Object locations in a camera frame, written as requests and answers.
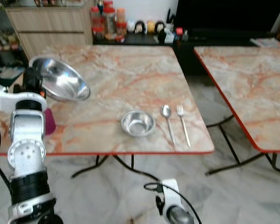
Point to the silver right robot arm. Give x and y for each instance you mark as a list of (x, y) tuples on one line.
[(180, 216)]

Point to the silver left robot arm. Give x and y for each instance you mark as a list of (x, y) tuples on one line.
[(28, 154)]

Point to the green basket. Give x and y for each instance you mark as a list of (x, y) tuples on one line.
[(9, 74)]

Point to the purple plastic cup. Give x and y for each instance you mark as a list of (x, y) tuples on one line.
[(51, 122)]

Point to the wooden drawer cabinet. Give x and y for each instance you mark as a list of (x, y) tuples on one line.
[(51, 25)]

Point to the small steel bowl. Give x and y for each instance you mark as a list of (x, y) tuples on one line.
[(138, 123)]

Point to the steel fork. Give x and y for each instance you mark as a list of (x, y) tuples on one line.
[(183, 123)]

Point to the small red lidded jar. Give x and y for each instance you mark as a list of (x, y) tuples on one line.
[(96, 22)]

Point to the steel spoon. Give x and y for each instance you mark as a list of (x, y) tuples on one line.
[(165, 111)]

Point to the marble top folding table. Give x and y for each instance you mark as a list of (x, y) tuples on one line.
[(126, 79), (247, 88)]

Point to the tall clear jar red lid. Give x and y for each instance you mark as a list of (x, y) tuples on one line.
[(108, 21)]

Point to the orange lidded jar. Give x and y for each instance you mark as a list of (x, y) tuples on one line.
[(121, 21)]

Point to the white figurine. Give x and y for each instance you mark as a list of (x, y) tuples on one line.
[(131, 26)]

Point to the black figurine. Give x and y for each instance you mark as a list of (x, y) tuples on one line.
[(140, 26)]

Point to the yellow figurine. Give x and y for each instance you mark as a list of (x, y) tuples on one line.
[(150, 26)]

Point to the printed papers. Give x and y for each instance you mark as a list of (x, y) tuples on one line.
[(270, 42)]

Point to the black television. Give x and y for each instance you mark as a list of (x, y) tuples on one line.
[(224, 14)]

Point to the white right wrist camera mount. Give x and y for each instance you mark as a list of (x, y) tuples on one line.
[(171, 193)]

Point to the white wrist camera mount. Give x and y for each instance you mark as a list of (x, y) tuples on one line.
[(11, 100), (171, 193)]

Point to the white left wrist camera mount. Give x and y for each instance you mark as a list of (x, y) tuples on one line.
[(11, 100)]

